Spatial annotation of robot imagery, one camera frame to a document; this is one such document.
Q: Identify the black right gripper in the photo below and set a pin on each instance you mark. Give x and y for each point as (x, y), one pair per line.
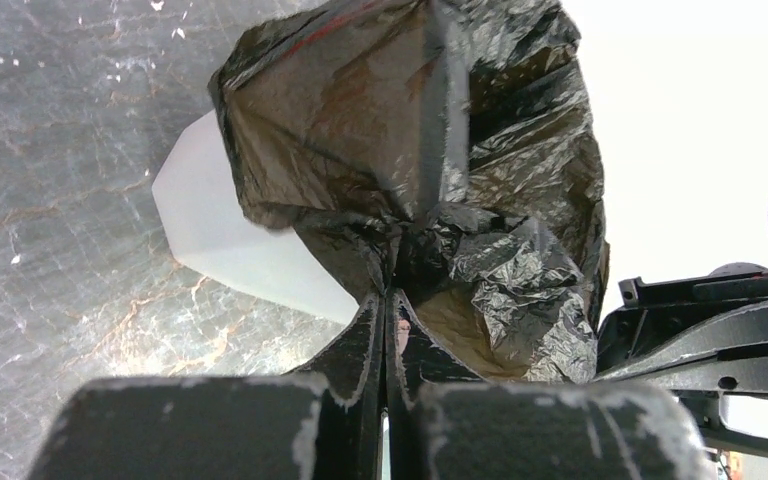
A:
(705, 339)

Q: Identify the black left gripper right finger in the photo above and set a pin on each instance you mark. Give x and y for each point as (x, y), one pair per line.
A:
(447, 423)

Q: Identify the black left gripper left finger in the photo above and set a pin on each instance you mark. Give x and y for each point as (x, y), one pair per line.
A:
(322, 420)

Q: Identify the white plastic trash bin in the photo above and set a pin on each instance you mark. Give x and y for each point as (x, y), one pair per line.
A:
(208, 233)

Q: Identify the black plastic trash bag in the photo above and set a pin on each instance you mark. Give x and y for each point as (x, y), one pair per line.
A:
(442, 148)

